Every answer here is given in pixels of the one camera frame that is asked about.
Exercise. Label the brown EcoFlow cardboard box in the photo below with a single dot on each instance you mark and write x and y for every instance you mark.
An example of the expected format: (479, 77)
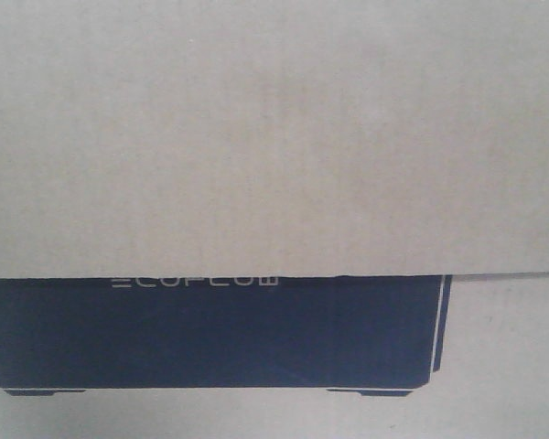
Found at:
(288, 137)

